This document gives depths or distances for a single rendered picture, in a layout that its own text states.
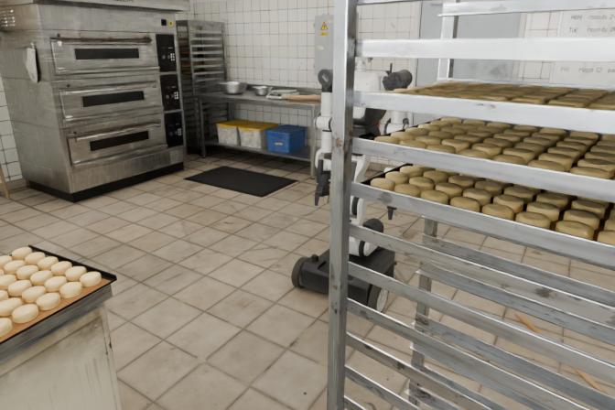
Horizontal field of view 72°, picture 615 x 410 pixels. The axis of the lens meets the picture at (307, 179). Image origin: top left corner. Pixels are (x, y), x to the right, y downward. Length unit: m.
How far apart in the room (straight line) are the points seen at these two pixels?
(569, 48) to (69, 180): 4.45
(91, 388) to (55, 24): 3.68
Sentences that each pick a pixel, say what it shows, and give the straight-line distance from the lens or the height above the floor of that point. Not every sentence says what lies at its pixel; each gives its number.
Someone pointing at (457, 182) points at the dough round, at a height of 1.24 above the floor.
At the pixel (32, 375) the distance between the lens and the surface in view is 1.28.
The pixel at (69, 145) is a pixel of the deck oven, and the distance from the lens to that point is 4.65.
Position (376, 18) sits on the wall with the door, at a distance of 5.25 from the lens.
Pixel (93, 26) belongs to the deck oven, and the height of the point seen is 1.68.
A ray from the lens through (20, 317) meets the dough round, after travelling 1.20.
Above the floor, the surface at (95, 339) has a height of 0.75.
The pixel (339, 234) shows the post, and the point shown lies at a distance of 0.87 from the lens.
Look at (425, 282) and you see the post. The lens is 1.37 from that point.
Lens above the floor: 1.51
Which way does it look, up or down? 18 degrees down
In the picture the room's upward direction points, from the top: straight up
